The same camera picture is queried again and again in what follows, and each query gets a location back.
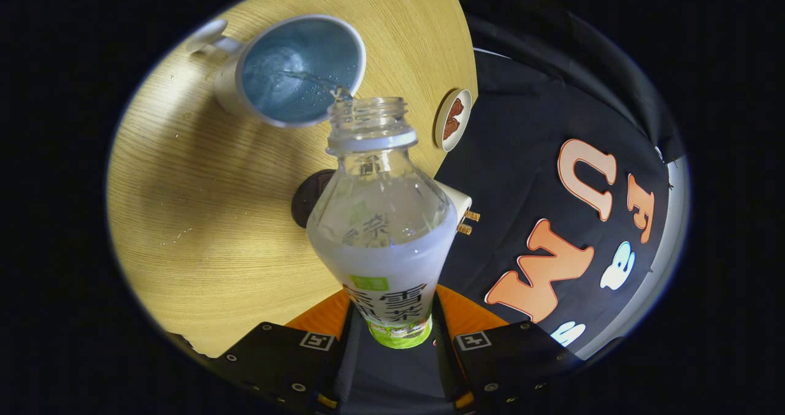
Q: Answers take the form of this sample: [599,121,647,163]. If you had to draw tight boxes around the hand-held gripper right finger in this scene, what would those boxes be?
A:
[432,285,583,413]

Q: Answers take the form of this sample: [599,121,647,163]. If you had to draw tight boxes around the dark round coaster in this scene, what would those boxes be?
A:
[291,169,337,229]

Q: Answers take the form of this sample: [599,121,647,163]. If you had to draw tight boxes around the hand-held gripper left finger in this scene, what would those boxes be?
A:
[212,289,354,413]

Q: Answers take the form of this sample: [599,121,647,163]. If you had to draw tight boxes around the white round plate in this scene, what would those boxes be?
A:
[434,88,473,153]

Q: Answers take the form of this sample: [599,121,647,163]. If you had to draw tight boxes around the wooden table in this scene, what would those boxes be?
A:
[105,0,479,359]

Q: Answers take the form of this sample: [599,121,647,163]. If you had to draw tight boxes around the clear plastic juice bottle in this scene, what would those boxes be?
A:
[307,96,461,349]

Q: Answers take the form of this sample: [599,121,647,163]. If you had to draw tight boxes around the white cup with handle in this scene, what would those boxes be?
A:
[186,14,367,128]

